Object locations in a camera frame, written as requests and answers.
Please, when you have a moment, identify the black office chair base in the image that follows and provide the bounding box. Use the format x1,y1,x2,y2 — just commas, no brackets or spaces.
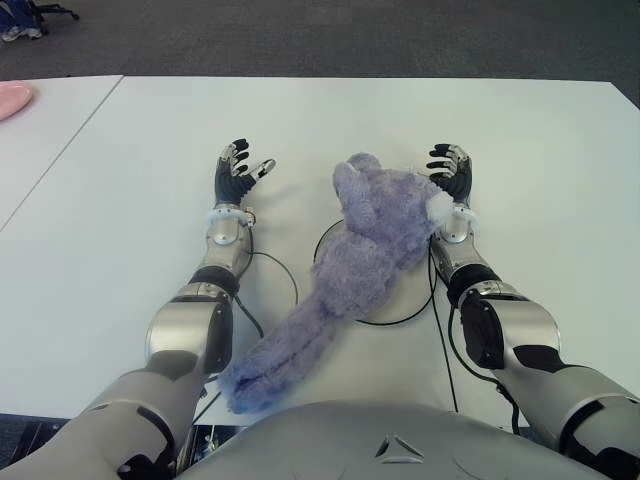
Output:
27,0,80,21

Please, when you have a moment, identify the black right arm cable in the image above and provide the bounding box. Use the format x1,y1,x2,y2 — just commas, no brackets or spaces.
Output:
427,239,526,441

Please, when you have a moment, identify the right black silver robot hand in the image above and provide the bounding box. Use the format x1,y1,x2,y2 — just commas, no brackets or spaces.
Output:
425,143,475,207

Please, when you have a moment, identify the white sneaker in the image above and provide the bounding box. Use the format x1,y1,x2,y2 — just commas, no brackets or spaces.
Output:
2,25,41,42

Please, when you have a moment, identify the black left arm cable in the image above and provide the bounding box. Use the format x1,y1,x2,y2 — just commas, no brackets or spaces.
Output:
192,249,300,426

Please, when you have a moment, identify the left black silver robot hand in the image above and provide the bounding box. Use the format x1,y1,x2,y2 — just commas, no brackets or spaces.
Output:
213,137,278,207

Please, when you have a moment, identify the blue jeans leg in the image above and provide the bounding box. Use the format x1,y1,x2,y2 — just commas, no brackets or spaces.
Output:
0,0,40,31

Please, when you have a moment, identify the white plate with black rim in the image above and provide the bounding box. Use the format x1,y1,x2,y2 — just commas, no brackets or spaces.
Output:
313,219,437,326

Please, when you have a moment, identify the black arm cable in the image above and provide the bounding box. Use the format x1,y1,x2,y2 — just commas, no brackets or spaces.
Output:
427,239,526,441
192,249,300,426

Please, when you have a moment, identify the pink plate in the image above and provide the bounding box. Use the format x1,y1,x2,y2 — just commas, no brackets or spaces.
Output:
0,79,34,121

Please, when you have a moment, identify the grey robot torso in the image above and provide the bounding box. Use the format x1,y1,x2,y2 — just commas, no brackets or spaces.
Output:
174,402,601,480

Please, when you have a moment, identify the purple plush doll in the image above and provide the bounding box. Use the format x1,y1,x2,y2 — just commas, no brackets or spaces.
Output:
217,153,457,415

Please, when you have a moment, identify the metal table leg frame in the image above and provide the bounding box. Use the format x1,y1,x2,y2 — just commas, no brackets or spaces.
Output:
192,424,241,464

